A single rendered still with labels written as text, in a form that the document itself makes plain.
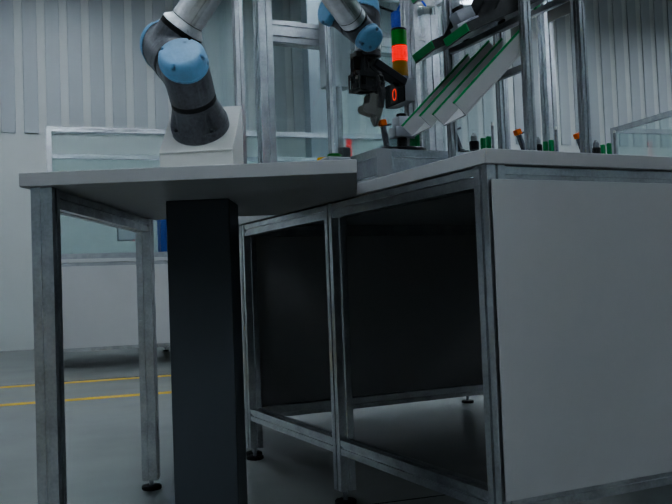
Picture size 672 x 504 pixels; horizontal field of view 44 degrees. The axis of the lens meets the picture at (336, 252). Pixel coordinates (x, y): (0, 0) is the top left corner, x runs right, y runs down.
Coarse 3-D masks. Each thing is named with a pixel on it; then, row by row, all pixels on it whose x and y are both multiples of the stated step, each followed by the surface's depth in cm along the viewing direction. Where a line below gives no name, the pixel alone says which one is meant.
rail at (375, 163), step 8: (368, 152) 222; (376, 152) 218; (384, 152) 219; (360, 160) 226; (368, 160) 223; (376, 160) 218; (384, 160) 219; (360, 168) 226; (368, 168) 222; (376, 168) 218; (384, 168) 219; (360, 176) 226; (368, 176) 222; (376, 176) 220
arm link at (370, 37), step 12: (324, 0) 210; (336, 0) 210; (348, 0) 211; (336, 12) 213; (348, 12) 213; (360, 12) 216; (348, 24) 216; (360, 24) 218; (372, 24) 219; (348, 36) 222; (360, 36) 219; (372, 36) 219; (360, 48) 221; (372, 48) 222
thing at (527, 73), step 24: (528, 0) 196; (576, 0) 203; (528, 24) 196; (576, 24) 204; (528, 48) 196; (576, 48) 204; (528, 72) 195; (576, 72) 204; (504, 96) 232; (528, 96) 194; (456, 120) 224; (504, 120) 232; (528, 120) 194; (456, 144) 224; (504, 144) 231; (528, 144) 195
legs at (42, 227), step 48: (48, 192) 172; (48, 240) 172; (144, 240) 254; (192, 240) 206; (48, 288) 171; (144, 288) 254; (192, 288) 206; (240, 288) 221; (48, 336) 171; (144, 336) 253; (192, 336) 206; (240, 336) 218; (48, 384) 171; (144, 384) 252; (192, 384) 205; (240, 384) 214; (48, 432) 171; (144, 432) 251; (192, 432) 205; (240, 432) 211; (48, 480) 170; (144, 480) 251; (192, 480) 204; (240, 480) 208
